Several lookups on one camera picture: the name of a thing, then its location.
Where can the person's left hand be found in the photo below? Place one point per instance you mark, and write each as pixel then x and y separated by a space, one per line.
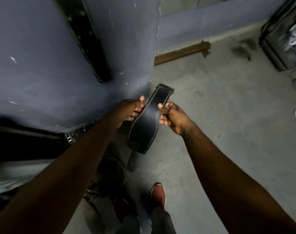
pixel 124 110

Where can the person's right hand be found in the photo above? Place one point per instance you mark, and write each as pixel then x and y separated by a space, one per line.
pixel 176 118

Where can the person's left fingers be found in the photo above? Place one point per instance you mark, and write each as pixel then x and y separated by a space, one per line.
pixel 137 110

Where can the person's right thumb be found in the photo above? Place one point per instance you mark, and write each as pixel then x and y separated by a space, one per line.
pixel 163 107

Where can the black leather belt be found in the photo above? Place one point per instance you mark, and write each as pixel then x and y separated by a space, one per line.
pixel 145 124

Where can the person's left forearm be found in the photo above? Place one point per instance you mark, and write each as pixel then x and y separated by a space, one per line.
pixel 65 177

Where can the person's right forearm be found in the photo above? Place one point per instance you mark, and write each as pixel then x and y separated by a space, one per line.
pixel 230 182

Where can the brown wooden plank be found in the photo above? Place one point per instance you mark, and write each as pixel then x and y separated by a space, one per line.
pixel 182 53

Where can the silver belt buckle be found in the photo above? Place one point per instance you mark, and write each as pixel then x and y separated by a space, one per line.
pixel 75 135

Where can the dark round weight plate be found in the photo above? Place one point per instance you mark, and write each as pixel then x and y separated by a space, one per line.
pixel 112 175

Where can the person's right red shoe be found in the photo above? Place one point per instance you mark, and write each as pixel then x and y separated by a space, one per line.
pixel 159 195

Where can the person's red shoe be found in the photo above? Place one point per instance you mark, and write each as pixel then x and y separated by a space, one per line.
pixel 159 195
pixel 121 209

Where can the person's left red shoe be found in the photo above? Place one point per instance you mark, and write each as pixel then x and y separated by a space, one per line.
pixel 121 209

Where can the person's grey trousers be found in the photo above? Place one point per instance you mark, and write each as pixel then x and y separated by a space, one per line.
pixel 152 222

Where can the black metal rack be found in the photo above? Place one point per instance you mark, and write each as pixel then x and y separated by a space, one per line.
pixel 277 38

